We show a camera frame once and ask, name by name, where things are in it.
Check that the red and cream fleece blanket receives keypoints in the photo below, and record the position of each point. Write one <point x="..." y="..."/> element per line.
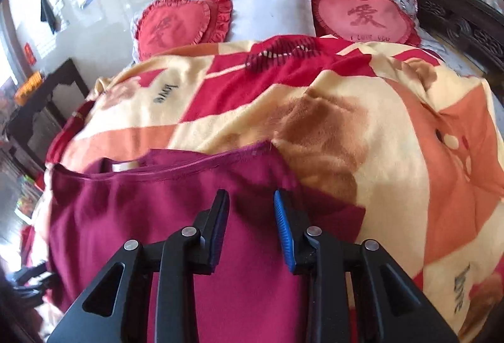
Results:
<point x="354" y="99"/>

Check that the black hanging cloth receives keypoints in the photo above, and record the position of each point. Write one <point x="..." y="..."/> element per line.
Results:
<point x="48" y="14"/>

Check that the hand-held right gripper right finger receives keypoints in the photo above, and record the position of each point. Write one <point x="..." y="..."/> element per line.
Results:
<point x="284" y="232"/>

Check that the green printed gift box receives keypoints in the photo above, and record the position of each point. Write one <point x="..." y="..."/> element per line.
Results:
<point x="26" y="201"/>

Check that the red heart pillow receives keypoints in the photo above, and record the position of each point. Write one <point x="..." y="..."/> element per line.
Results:
<point x="362" y="18"/>
<point x="173" y="26"/>

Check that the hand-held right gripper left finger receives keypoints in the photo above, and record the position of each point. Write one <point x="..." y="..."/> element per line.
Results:
<point x="218" y="232"/>

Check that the white pillow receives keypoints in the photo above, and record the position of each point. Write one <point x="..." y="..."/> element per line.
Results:
<point x="271" y="12"/>

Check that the yellow plastic basket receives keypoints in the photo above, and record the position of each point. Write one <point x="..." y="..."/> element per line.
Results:
<point x="27" y="89"/>

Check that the dark wooden console table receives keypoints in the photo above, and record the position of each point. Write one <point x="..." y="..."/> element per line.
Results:
<point x="59" y="79"/>

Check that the maroon short-sleeved shirt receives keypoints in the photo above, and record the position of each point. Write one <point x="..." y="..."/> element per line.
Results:
<point x="118" y="209"/>

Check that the dark wooden headboard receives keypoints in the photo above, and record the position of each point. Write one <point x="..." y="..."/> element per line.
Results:
<point x="464" y="28"/>

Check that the red wall sign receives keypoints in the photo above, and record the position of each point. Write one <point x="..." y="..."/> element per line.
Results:
<point x="29" y="51"/>

